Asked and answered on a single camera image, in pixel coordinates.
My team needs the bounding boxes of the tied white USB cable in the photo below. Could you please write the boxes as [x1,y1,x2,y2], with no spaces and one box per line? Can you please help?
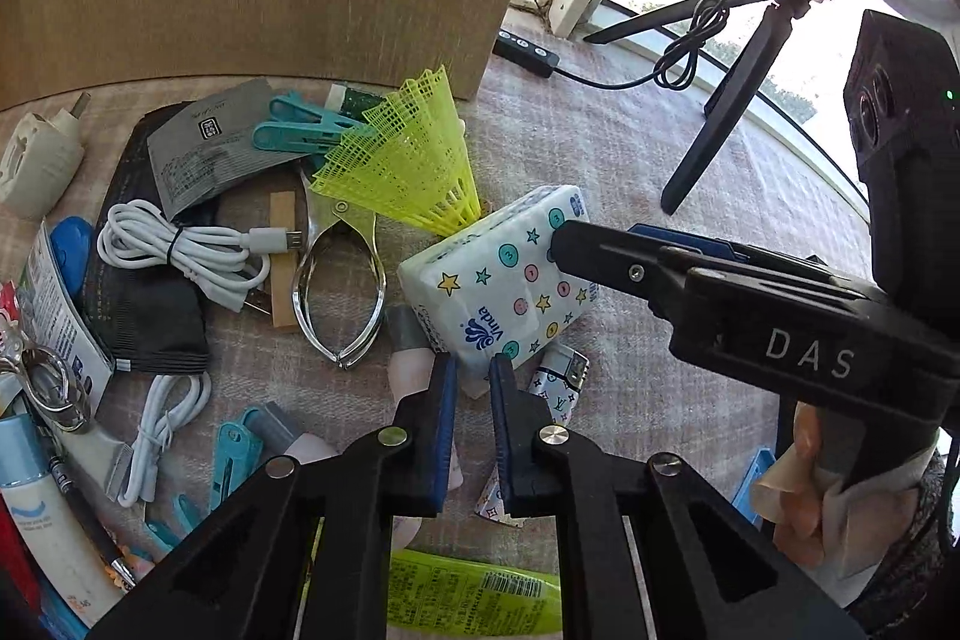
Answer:
[97,199,305,311]

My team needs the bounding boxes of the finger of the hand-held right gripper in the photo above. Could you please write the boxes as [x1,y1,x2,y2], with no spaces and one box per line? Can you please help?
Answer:
[551,220,960,432]
[630,224,827,279]

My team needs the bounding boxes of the black tripod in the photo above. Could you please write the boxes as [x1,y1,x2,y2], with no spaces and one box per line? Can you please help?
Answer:
[585,0,833,215]

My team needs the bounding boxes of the silver metal tongs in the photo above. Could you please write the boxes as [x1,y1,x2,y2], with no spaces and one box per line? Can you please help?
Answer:
[289,164,387,371]

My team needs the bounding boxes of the patterned tissue pack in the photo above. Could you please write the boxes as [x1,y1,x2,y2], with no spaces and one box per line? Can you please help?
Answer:
[397,185,597,386]

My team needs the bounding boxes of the patterned lighter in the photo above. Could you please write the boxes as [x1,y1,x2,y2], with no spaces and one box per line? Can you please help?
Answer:
[476,344,590,525]

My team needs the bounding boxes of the white sunscreen tube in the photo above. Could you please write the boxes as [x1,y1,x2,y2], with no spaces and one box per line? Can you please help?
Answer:
[0,415,125,626]

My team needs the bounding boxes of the yellow plastic shuttlecock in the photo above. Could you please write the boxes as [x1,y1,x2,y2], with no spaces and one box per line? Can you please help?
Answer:
[310,62,483,236]

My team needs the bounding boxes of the blue plastic case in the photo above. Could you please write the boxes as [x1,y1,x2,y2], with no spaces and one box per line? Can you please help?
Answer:
[731,449,777,525]

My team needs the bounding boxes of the white plug-in device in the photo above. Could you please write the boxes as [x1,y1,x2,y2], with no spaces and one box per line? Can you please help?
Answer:
[0,92,91,221]

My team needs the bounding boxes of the person's right forearm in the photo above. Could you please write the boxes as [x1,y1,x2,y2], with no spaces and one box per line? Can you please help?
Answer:
[847,445,960,618]

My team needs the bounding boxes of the blue white package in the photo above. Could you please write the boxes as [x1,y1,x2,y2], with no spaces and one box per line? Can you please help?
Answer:
[15,216,115,393]

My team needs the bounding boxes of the grey foil sachet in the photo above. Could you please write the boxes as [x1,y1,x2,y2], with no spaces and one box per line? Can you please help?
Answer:
[146,80,301,221]

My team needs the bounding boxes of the teal clothespin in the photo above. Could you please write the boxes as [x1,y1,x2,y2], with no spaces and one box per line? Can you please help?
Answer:
[268,94,361,130]
[251,121,353,155]

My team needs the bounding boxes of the red package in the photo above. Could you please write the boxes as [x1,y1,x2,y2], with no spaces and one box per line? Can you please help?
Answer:
[0,505,38,611]

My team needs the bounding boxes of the black power strip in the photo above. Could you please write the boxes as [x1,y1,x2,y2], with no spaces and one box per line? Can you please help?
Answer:
[493,29,562,79]

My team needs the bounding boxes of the person's right hand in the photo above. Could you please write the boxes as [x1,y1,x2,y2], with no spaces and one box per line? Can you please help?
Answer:
[750,404,923,570]

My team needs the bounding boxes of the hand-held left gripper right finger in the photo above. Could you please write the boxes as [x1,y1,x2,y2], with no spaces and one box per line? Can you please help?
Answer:
[487,353,863,640]

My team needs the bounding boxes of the silver ring clip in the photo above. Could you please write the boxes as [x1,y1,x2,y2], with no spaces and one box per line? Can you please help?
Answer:
[0,317,95,431]

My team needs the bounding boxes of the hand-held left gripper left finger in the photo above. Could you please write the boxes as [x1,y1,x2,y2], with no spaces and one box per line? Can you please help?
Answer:
[86,351,458,640]

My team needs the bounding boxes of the lime green tube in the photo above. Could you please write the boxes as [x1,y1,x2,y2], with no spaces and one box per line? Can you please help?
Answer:
[300,550,563,640]

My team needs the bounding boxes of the black face mask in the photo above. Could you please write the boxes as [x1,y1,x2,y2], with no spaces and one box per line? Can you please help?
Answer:
[79,104,218,375]

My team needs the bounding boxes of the black pen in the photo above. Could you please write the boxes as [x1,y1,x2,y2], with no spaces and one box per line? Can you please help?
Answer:
[41,452,137,590]

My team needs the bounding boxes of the loose white USB cable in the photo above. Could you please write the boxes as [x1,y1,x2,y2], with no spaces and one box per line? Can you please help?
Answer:
[105,374,213,507]

